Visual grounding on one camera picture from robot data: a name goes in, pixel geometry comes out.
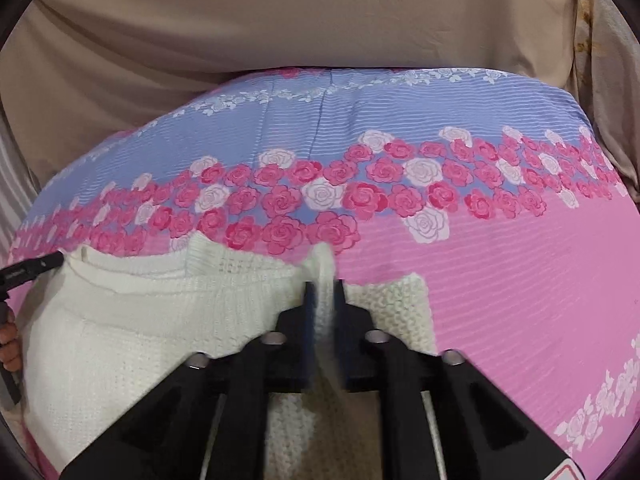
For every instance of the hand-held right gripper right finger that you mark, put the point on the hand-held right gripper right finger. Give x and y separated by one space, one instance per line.
345 332

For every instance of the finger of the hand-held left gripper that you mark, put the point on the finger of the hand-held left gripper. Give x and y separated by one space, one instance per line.
30 270

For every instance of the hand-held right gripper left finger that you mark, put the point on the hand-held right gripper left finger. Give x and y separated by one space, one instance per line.
310 330

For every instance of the white red navy knitted sweater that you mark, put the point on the white red navy knitted sweater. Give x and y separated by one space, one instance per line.
150 330

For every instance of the person's left hand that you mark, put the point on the person's left hand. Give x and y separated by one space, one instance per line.
9 347

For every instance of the white striped curtain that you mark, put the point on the white striped curtain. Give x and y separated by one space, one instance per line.
12 200

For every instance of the pink floral bed sheet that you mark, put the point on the pink floral bed sheet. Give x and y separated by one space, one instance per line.
500 285

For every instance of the beige curtain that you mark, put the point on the beige curtain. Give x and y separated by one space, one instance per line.
300 20

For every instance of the pale floral cloth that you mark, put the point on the pale floral cloth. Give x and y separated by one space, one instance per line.
610 60

